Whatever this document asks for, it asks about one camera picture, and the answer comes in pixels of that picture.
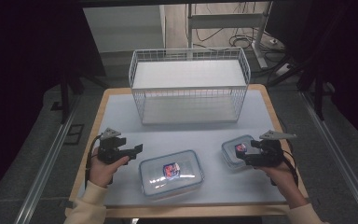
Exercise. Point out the person's left hand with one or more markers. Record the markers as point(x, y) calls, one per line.
point(104, 172)

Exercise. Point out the white power strip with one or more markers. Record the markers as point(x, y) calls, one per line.
point(283, 70)

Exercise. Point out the large clear food container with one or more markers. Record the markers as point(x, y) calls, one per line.
point(171, 173)

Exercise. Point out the white cabinet panel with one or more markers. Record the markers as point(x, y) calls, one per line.
point(122, 28)

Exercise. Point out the aluminium floor rail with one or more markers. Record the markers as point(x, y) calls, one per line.
point(338, 155)
point(43, 171)

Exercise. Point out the black floor bracket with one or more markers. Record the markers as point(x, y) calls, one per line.
point(74, 133)

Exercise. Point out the black metal stand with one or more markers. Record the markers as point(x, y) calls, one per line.
point(64, 99)
point(318, 93)

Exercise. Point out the white metal stand frame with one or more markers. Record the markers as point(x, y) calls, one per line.
point(227, 20)

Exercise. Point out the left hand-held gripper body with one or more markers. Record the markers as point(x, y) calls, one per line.
point(108, 152)

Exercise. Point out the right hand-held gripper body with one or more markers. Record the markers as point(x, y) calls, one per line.
point(270, 154)

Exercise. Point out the person's right hand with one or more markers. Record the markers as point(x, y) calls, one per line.
point(278, 175)

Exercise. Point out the dark curtain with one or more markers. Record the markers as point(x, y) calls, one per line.
point(351, 62)
point(18, 62)

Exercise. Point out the small clear food container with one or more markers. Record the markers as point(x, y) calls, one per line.
point(231, 152)

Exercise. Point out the pale blue table mat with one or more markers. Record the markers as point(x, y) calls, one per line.
point(199, 137)

